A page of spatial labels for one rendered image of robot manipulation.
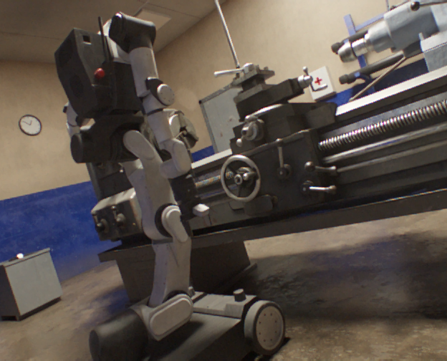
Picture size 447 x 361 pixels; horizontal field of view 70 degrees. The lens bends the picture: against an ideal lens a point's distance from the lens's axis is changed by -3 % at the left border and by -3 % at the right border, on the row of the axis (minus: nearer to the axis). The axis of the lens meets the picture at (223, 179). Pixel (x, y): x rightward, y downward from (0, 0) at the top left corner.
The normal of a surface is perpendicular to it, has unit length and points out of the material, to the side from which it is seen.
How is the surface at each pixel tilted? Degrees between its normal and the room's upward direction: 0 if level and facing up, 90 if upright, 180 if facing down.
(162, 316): 90
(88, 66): 91
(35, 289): 90
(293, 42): 90
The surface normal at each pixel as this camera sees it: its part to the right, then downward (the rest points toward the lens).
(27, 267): 0.80, -0.25
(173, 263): 0.66, -0.21
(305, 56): -0.59, 0.19
